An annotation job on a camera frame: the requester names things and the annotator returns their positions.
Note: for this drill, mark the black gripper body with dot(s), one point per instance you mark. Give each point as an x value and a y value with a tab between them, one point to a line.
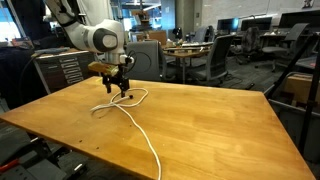
115	79

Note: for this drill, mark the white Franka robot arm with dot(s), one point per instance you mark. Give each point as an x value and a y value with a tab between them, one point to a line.
100	38

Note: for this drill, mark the grey padded office chair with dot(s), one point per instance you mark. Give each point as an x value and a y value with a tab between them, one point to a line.
146	60

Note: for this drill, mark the grey labelled drawer cabinet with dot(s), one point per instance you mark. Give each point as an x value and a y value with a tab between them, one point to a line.
66	71

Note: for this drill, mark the cluttered wooden desk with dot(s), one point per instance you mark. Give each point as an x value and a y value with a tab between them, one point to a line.
186	51

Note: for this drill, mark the grey mesh office chair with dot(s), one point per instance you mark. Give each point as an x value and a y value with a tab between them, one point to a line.
216	56

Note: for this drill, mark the black computer monitor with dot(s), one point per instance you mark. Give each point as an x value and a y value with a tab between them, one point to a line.
226	25
256	23
300	19

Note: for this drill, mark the dark office chair with jacket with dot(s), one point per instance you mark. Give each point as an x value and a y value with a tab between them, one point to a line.
250	40

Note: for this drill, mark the grey bin with cardboard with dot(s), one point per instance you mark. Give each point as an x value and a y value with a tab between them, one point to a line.
290	123

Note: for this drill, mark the black tripod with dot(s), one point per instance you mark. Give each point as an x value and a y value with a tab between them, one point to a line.
311	100

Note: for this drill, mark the tan and green wrist camera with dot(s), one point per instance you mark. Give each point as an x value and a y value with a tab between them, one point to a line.
103	68

